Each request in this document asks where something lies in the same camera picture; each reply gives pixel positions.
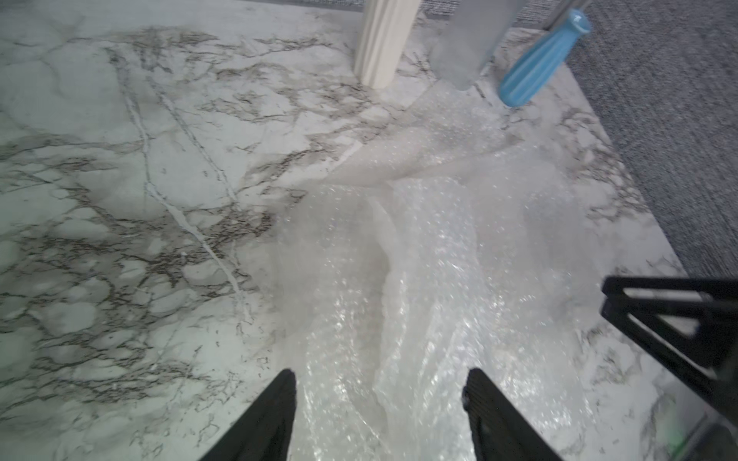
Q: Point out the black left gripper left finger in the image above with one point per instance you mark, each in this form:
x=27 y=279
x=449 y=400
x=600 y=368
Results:
x=263 y=431

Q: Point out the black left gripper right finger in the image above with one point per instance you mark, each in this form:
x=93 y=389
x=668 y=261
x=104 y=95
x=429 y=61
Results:
x=499 y=431

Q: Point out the blue ribbed glass vase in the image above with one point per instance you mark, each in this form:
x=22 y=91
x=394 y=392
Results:
x=535 y=68

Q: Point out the white ribbed ceramic vase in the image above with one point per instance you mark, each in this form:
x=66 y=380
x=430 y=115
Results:
x=385 y=28

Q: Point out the clear glass vase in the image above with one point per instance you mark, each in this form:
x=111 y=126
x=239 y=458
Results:
x=470 y=39

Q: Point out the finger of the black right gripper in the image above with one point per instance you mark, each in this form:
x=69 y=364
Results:
x=687 y=325

